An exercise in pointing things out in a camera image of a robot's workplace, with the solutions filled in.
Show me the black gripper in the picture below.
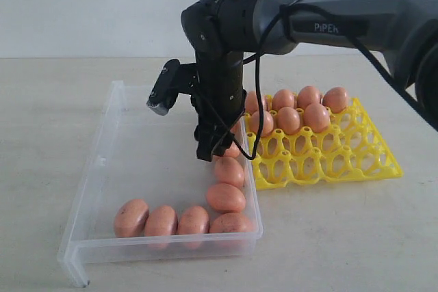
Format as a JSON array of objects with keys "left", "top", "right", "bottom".
[{"left": 190, "top": 83, "right": 247, "bottom": 161}]

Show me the brown egg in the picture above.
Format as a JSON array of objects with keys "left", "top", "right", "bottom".
[
  {"left": 245, "top": 90, "right": 269, "bottom": 114},
  {"left": 230, "top": 120, "right": 241, "bottom": 135},
  {"left": 144, "top": 204, "right": 178, "bottom": 251},
  {"left": 303, "top": 103, "right": 331, "bottom": 133},
  {"left": 276, "top": 107, "right": 302, "bottom": 135},
  {"left": 248, "top": 111, "right": 274, "bottom": 137},
  {"left": 322, "top": 87, "right": 350, "bottom": 114},
  {"left": 214, "top": 157, "right": 245, "bottom": 188},
  {"left": 209, "top": 213, "right": 254, "bottom": 250},
  {"left": 296, "top": 85, "right": 322, "bottom": 109},
  {"left": 177, "top": 205, "right": 210, "bottom": 235},
  {"left": 222, "top": 142, "right": 240, "bottom": 158},
  {"left": 114, "top": 198, "right": 149, "bottom": 238},
  {"left": 205, "top": 183, "right": 246, "bottom": 213},
  {"left": 271, "top": 89, "right": 296, "bottom": 111}
]

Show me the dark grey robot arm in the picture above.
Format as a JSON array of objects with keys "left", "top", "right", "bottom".
[{"left": 181, "top": 0, "right": 437, "bottom": 161}]

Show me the clear plastic storage box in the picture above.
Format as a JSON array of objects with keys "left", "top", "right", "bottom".
[{"left": 57, "top": 81, "right": 263, "bottom": 288}]

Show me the yellow plastic egg tray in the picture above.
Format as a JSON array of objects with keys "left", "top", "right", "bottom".
[{"left": 246, "top": 97, "right": 404, "bottom": 190}]

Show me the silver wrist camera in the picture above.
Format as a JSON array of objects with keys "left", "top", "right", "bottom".
[{"left": 146, "top": 59, "right": 198, "bottom": 116}]

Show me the black cable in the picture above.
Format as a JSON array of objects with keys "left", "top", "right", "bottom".
[{"left": 191, "top": 0, "right": 438, "bottom": 161}]

